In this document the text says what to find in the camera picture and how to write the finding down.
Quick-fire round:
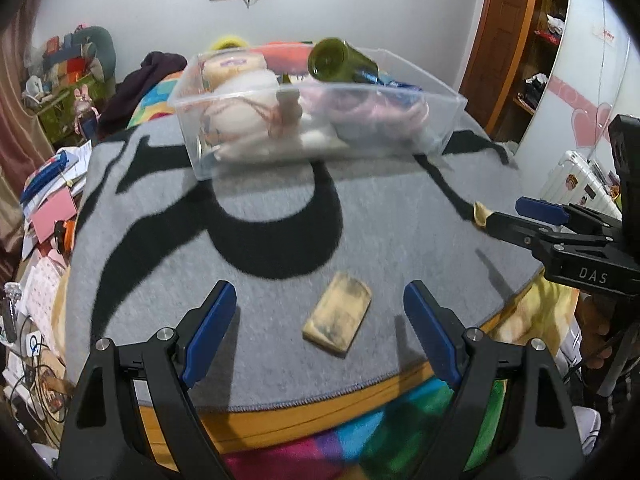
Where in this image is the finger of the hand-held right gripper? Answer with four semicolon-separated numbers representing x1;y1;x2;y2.
487;210;567;261
516;198;624;234

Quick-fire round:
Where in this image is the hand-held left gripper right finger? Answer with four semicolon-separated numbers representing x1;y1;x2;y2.
403;280;587;480

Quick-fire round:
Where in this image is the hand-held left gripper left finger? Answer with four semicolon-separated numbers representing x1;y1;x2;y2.
57;280;237;480

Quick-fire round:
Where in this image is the tan rectangular block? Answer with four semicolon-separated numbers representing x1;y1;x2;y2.
301;271;373;359

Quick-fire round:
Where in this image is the clear plastic box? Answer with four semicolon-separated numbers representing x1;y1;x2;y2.
167;46;468;181

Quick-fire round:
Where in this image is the dark green glass bottle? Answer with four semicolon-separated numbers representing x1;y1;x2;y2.
307;37;381;85

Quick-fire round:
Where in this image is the white round tape roll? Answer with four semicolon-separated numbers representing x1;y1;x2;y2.
201;52;270;86

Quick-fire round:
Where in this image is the person's right hand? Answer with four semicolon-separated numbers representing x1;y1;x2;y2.
575;296;619;377

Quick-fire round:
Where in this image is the white suitcase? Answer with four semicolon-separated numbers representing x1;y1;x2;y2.
540;150;623;221

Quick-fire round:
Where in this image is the grey and black blanket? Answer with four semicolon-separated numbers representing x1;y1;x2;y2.
65;110;546;413

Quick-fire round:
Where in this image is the white pink sliding door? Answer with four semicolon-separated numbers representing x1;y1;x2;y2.
515;0;640;196

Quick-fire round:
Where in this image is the orange black object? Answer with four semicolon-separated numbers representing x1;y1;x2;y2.
54;220;76;256

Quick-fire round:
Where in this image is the wooden shelf unit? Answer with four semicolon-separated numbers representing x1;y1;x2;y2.
512;0;573;121

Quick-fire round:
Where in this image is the wooden door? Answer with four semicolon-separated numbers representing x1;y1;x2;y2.
457;0;541;133

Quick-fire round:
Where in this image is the pink book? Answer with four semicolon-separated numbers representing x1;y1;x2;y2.
31;191;78;243

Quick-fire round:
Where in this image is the pile of papers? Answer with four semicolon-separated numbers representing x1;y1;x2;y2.
20;145;93;261

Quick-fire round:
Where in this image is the blue and white packet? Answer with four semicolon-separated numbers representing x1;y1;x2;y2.
22;150;71;203

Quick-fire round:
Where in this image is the small beige cylinder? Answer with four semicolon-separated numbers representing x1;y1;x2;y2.
277;89;304;129

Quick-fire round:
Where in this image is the rabbit toy figure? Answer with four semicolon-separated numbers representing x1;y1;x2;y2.
74;85;98;133

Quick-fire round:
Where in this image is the dark purple cloth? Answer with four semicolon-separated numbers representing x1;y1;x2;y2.
97;51;188;133

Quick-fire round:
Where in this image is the striped pink curtain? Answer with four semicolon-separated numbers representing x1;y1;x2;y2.
0;0;56;261

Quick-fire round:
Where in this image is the grey-green curved plush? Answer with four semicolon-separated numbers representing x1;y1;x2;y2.
72;26;117;83

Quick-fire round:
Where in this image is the stack of colourful boxes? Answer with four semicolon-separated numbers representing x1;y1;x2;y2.
42;35;96;86

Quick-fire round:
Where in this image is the white drawstring pouch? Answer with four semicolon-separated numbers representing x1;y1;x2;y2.
202;72;301;161

